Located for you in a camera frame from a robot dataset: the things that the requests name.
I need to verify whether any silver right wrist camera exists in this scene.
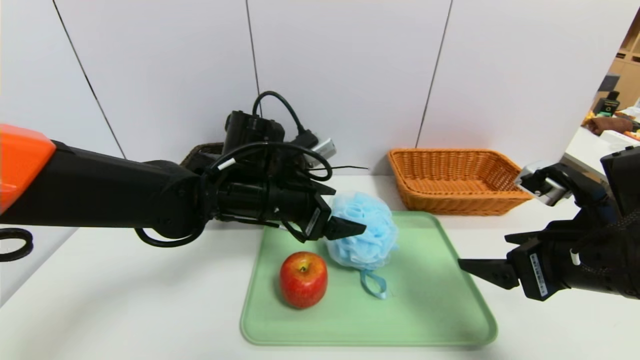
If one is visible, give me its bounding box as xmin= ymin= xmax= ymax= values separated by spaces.
xmin=515 ymin=161 xmax=571 ymax=207

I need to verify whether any white flat box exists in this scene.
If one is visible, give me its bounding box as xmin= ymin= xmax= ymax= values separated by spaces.
xmin=598 ymin=131 xmax=640 ymax=148

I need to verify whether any light blue mesh bath pouf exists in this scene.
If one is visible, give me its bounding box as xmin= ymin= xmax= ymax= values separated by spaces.
xmin=325 ymin=190 xmax=399 ymax=300

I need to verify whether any brown cloth bundle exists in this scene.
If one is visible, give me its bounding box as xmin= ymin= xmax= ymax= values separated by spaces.
xmin=586 ymin=116 xmax=633 ymax=137

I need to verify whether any white side table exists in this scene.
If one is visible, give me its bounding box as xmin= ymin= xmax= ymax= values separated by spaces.
xmin=565 ymin=127 xmax=640 ymax=176

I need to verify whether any orange wicker basket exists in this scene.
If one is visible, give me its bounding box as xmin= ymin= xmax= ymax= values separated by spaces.
xmin=387 ymin=148 xmax=533 ymax=216

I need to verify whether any light green plastic tray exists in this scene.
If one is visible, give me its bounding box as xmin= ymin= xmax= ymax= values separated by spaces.
xmin=240 ymin=210 xmax=499 ymax=347

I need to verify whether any wooden shelf unit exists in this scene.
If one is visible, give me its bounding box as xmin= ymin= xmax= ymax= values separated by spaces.
xmin=606 ymin=5 xmax=640 ymax=111

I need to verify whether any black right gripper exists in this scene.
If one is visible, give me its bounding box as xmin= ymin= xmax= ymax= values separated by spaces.
xmin=457 ymin=220 xmax=594 ymax=302

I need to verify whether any red apple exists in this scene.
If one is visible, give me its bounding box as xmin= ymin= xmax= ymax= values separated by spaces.
xmin=279 ymin=251 xmax=329 ymax=309

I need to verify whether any black device with green mark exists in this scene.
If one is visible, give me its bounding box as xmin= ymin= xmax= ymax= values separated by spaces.
xmin=593 ymin=91 xmax=620 ymax=117

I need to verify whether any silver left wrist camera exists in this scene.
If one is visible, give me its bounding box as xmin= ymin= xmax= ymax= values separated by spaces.
xmin=307 ymin=138 xmax=337 ymax=160

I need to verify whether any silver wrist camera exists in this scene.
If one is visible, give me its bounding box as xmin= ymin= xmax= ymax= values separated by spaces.
xmin=307 ymin=138 xmax=337 ymax=160
xmin=515 ymin=161 xmax=571 ymax=207

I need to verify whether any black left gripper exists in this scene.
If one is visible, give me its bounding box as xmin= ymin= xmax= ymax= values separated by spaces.
xmin=267 ymin=183 xmax=367 ymax=244

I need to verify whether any dark brown wicker basket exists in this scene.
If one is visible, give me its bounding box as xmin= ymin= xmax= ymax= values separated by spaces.
xmin=180 ymin=142 xmax=225 ymax=168

